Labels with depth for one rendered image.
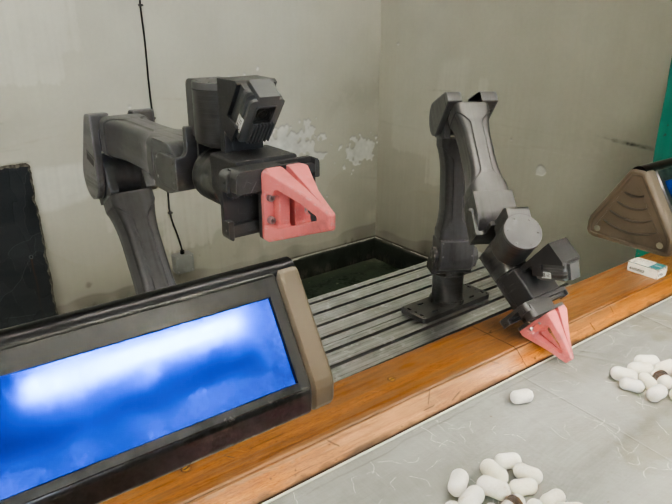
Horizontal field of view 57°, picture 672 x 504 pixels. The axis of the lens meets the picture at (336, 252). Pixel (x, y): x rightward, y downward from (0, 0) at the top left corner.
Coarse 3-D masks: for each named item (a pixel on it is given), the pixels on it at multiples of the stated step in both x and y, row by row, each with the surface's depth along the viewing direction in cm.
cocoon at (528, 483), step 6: (516, 480) 68; (522, 480) 68; (528, 480) 68; (534, 480) 68; (510, 486) 68; (516, 486) 67; (522, 486) 67; (528, 486) 67; (534, 486) 67; (516, 492) 67; (522, 492) 67; (528, 492) 67; (534, 492) 67
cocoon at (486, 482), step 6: (480, 480) 68; (486, 480) 67; (492, 480) 67; (498, 480) 67; (480, 486) 67; (486, 486) 67; (492, 486) 67; (498, 486) 67; (504, 486) 67; (486, 492) 67; (492, 492) 67; (498, 492) 66; (504, 492) 66; (510, 492) 67; (498, 498) 67; (504, 498) 66
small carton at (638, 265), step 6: (636, 258) 122; (642, 258) 122; (630, 264) 121; (636, 264) 120; (642, 264) 119; (648, 264) 119; (654, 264) 119; (660, 264) 119; (630, 270) 121; (636, 270) 120; (642, 270) 119; (648, 270) 118; (654, 270) 117; (660, 270) 117; (666, 270) 119; (648, 276) 119; (654, 276) 118; (660, 276) 118
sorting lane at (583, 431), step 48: (624, 336) 102; (528, 384) 89; (576, 384) 89; (432, 432) 78; (480, 432) 78; (528, 432) 78; (576, 432) 78; (624, 432) 78; (336, 480) 70; (384, 480) 70; (432, 480) 70; (576, 480) 70; (624, 480) 70
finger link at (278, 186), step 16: (272, 176) 54; (288, 176) 54; (272, 192) 54; (288, 192) 53; (304, 192) 53; (272, 208) 56; (288, 208) 56; (320, 208) 52; (272, 224) 56; (288, 224) 56; (304, 224) 54; (320, 224) 52; (272, 240) 56
